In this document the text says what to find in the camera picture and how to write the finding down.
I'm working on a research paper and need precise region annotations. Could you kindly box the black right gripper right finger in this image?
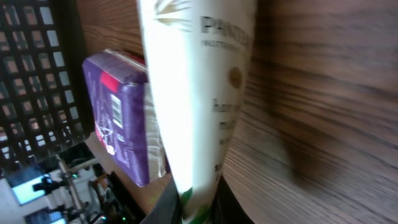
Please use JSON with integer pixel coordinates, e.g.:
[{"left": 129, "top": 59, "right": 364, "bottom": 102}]
[{"left": 211, "top": 176, "right": 254, "bottom": 224}]

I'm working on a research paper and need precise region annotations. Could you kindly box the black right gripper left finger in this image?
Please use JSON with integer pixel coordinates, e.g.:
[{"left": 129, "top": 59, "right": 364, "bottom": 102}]
[{"left": 146, "top": 179, "right": 182, "bottom": 224}]

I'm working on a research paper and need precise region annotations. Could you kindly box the purple red liners pack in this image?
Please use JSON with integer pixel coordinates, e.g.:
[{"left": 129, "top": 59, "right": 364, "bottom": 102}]
[{"left": 82, "top": 49, "right": 170, "bottom": 187}]

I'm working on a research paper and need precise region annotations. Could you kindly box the white gold cream tube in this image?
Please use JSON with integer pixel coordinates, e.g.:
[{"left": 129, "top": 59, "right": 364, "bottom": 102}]
[{"left": 137, "top": 0, "right": 257, "bottom": 223}]

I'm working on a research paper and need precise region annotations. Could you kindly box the grey plastic mesh basket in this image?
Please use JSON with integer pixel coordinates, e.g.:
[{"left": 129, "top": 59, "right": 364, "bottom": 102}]
[{"left": 1, "top": 0, "right": 93, "bottom": 173}]

